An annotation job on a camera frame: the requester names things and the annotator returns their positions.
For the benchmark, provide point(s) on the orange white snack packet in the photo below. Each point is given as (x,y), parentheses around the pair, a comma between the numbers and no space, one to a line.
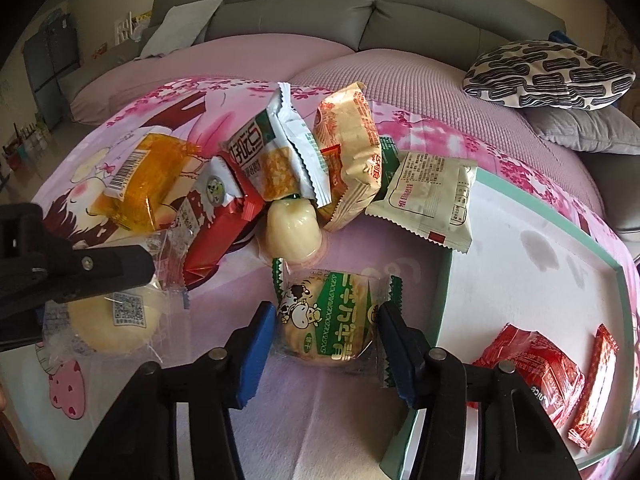
(350,160)

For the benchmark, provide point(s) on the crinkled red snack packet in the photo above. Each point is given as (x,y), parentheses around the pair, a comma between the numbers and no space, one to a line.
(535,370)

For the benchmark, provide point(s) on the blue cloth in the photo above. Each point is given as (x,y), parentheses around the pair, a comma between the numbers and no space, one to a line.
(559,37)

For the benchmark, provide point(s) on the grey sofa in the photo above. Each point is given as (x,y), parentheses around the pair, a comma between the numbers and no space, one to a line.
(310,5)

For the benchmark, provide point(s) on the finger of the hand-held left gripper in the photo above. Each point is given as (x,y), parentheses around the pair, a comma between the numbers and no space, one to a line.
(110,267)

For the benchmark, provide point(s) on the white shelf rack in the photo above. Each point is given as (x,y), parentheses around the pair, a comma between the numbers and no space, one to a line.
(127,27)

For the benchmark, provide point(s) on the cluster of small household items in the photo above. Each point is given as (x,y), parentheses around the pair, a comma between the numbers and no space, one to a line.
(25,145)

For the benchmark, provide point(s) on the orange yellow snack packet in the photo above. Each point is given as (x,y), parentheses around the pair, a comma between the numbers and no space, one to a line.
(145,180)

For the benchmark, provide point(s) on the pink textured bedspread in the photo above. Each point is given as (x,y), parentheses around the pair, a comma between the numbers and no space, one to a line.
(425,85)

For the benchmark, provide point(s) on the dark grey cabinet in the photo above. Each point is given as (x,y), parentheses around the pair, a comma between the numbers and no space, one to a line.
(50,60)

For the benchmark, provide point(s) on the slim red snack packet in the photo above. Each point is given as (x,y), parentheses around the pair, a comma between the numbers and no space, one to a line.
(595,385)

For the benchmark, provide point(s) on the cream white snack packet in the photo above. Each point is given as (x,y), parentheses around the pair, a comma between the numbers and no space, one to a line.
(425,195)

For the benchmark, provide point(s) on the white jelly cup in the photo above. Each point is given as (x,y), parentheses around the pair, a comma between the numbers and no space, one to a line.
(292,230)

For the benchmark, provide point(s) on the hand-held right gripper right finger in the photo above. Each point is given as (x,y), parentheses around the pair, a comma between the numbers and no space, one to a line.
(400,360)

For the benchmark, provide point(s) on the green cow print snack packet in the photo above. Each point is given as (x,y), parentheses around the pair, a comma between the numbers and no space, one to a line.
(330,320)

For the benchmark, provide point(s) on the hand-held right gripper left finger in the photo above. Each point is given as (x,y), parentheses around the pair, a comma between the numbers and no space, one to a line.
(255,355)

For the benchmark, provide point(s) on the pink printed blanket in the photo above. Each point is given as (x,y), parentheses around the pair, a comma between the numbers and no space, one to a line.
(310,425)

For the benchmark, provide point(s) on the black white patterned cushion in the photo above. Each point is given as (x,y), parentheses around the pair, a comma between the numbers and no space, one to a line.
(545,72)

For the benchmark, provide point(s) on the long white red cracker packet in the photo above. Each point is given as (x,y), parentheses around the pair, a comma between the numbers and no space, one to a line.
(280,170)

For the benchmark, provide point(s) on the clear round bun packet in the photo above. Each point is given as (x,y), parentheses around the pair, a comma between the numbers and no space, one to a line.
(115,330)

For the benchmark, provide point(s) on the light grey pillow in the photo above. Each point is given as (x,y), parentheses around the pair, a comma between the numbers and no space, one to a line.
(180,25)

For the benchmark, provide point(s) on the dark green snack packet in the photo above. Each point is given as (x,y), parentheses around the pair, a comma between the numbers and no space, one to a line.
(387,152)

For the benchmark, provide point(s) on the grey cushion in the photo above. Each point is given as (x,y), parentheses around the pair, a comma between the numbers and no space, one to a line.
(585,130)

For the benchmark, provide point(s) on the teal edged white box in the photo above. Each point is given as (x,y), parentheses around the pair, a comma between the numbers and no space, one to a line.
(525,280)

